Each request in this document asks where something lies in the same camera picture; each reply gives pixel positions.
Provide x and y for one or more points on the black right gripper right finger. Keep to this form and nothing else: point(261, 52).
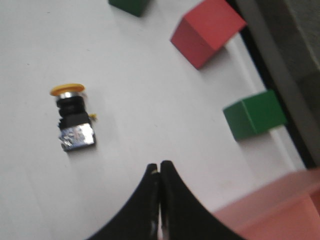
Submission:
point(183, 217)

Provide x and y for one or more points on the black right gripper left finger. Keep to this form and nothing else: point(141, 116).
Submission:
point(138, 219)

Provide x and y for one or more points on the yellow push button switch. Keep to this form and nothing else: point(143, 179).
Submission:
point(75, 124)

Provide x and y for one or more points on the pink plastic bin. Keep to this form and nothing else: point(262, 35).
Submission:
point(285, 209)

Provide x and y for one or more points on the right green wooden cube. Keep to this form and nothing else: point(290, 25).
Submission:
point(254, 115)

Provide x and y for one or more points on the green wooden cube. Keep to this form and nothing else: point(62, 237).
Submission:
point(133, 7)
point(254, 115)

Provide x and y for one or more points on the pink wooden cube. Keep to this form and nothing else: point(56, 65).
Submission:
point(205, 29)

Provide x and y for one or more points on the left green wooden cube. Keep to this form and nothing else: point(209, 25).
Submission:
point(133, 7)

